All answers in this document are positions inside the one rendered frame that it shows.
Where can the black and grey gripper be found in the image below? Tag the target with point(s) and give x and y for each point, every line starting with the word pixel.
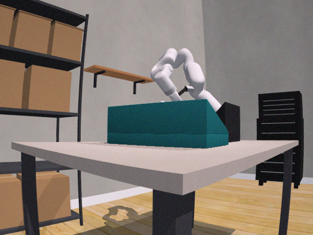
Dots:
pixel 174 96

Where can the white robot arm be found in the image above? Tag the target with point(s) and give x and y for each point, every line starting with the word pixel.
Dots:
pixel 162 71

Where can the teal wedge-shaped box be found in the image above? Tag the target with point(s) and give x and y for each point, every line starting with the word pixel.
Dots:
pixel 188 123

